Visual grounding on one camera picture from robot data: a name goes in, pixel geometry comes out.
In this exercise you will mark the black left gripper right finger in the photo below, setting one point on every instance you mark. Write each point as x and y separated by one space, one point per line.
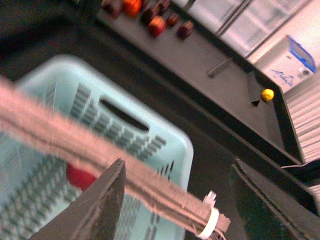
272 204

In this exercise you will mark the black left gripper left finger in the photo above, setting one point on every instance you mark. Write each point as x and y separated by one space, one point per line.
94 214

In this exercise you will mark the red yellow apple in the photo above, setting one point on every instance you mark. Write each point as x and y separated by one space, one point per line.
78 178

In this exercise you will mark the dark red apple front left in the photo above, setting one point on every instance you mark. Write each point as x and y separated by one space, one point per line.
113 7

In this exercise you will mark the white zip tie right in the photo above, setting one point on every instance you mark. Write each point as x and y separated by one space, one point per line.
209 228

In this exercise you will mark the black produce display tray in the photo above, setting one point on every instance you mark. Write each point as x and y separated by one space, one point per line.
268 127

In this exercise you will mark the yellow lemon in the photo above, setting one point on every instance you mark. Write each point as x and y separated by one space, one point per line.
267 94

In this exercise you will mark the black shelf divider right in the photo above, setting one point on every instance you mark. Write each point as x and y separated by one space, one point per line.
254 89

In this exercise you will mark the black shelf divider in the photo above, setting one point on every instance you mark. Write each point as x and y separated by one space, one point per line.
219 68
254 89

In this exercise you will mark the white blue chest freezer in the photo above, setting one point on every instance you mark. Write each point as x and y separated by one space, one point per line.
287 64

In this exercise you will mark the black shelf divider left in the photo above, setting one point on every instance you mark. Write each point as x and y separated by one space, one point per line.
219 68

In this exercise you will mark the glass door refrigerator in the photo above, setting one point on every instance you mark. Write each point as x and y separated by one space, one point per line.
243 24

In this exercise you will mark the orange fruit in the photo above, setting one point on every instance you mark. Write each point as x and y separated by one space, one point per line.
132 7

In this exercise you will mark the red apple behind post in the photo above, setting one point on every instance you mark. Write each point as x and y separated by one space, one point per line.
156 26

